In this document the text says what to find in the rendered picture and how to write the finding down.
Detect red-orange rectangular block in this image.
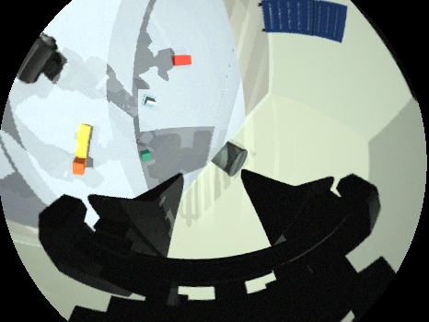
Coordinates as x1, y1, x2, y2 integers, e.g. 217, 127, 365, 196
171, 54, 191, 66

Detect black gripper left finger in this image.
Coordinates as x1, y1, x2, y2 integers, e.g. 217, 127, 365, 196
88, 173, 184, 258

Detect green cube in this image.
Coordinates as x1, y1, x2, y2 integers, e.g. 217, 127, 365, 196
140, 150, 151, 162

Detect yellow bar with orange block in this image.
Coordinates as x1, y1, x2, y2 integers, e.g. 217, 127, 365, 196
73, 123, 91, 175

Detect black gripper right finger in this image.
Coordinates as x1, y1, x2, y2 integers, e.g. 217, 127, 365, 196
241, 168, 334, 246

